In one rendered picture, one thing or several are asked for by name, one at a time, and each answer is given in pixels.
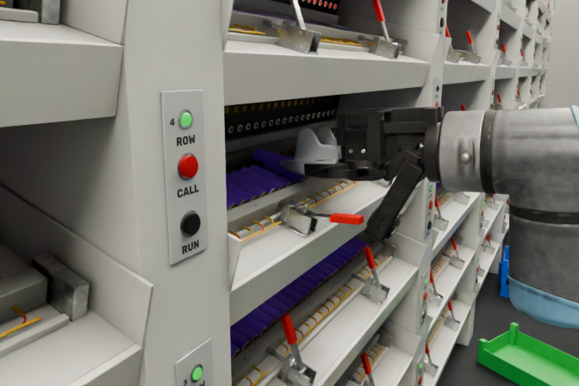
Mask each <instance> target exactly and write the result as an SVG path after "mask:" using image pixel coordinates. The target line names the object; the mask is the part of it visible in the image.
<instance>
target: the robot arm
mask: <svg viewBox="0 0 579 386"><path fill-rule="evenodd" d="M383 113H384V116H383ZM337 115H338V128H337V129H336V137H337V140H336V139H335V138H334V136H333V133H332V131H331V129H330V127H329V126H328V125H320V126H318V127H317V128H316V130H315V132H314V131H313V130H312V129H311V128H303V129H302V130H301V131H300V132H299V134H298V137H297V143H296V153H295V157H293V159H294V160H280V165H281V166H283V167H284V168H286V169H287V170H289V171H291V172H294V173H297V174H300V175H306V176H308V177H321V178H346V179H348V180H352V181H375V180H380V179H382V178H383V179H384V180H386V181H389V180H391V179H393V178H395V181H394V182H393V183H392V185H391V186H390V188H389V190H388V192H387V194H386V196H385V197H384V199H383V200H382V202H381V204H380V205H379V207H378V208H376V209H375V210H374V212H373V213H372V214H371V216H370V218H369V220H368V221H367V223H366V225H368V226H367V227H366V229H365V230H364V233H365V234H366V235H368V236H369V237H371V238H372V239H373V240H374V241H376V242H377V243H379V244H380V243H381V242H382V241H383V240H385V239H389V238H390V237H391V236H392V235H393V233H395V232H396V230H397V228H398V226H399V225H400V223H401V221H400V219H401V217H402V215H403V213H404V212H405V210H406V209H407V207H408V205H409V204H410V203H411V201H412V199H413V198H414V196H415V194H416V192H417V191H418V189H419V188H420V186H421V185H422V183H423V182H424V180H425V178H426V177H427V179H428V181H429V182H431V183H442V185H443V187H444V188H445V190H447V191H461V192H480V193H487V194H503V195H509V275H507V280H508V281H509V297H510V301H511V303H512V304H513V305H514V306H515V308H517V309H518V310H519V311H520V312H521V313H522V314H525V315H527V316H530V317H531V318H532V319H534V320H536V321H540V322H543V323H546V324H549V325H553V326H557V327H566V328H574V329H579V107H577V106H575V105H570V108H549V109H507V110H491V111H487V110H471V111H450V112H447V113H446V114H445V115H444V106H439V107H420V108H402V109H399V108H387V109H360V110H359V112H356V113H338V114H337ZM348 128H351V129H348ZM420 144H422V145H423V147H420ZM340 154H341V156H340Z"/></svg>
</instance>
